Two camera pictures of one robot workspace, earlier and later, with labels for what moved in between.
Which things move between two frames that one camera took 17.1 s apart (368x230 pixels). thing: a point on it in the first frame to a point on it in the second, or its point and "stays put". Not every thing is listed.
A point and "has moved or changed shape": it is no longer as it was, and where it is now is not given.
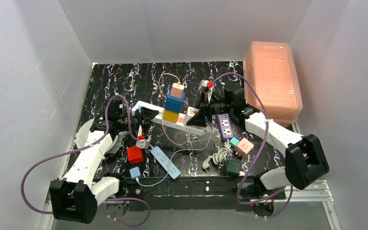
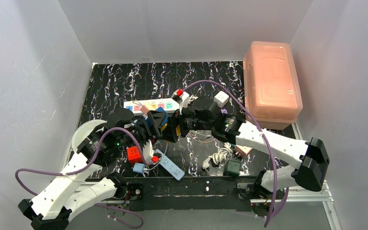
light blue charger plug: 135,172 has moved or changed shape
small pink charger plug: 177,89 has moved or changed shape
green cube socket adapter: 233,168 stays put
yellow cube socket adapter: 170,116 has moved or changed shape
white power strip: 138,105 has moved or changed shape
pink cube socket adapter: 244,147 stays put
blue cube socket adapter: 173,104 to 166,120
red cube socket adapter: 135,155 stays put
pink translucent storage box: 272,66 stays put
